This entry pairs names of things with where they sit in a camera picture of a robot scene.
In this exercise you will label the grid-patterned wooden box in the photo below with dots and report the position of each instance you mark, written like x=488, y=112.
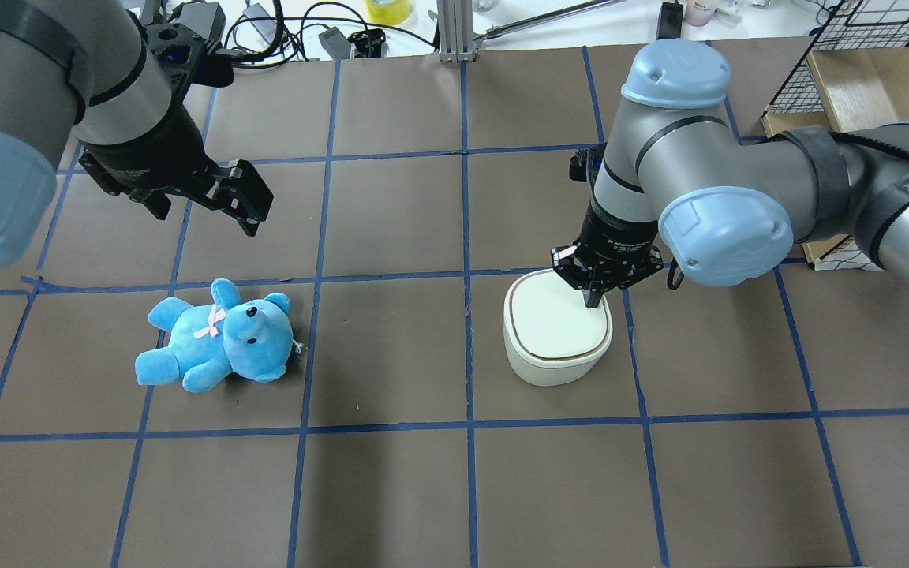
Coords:
x=854, y=75

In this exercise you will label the yellow tape roll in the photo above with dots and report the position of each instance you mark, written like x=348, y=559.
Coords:
x=388, y=12

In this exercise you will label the blue teddy bear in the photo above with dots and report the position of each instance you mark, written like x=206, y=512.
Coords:
x=206, y=343

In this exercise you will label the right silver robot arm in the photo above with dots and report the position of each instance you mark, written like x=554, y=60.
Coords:
x=672, y=169

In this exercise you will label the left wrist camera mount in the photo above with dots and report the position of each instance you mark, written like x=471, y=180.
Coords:
x=187, y=41

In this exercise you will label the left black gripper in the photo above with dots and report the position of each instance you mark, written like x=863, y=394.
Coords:
x=148, y=155

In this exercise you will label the aluminium frame post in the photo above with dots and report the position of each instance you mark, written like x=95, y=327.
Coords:
x=455, y=26

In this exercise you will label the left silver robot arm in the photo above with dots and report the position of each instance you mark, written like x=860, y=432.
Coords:
x=115, y=80

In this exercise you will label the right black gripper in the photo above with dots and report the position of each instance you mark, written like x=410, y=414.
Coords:
x=612, y=234

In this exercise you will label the white lidded trash can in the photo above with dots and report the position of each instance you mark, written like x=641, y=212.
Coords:
x=551, y=337

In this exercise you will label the black power adapter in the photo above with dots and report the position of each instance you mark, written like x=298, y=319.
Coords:
x=671, y=20

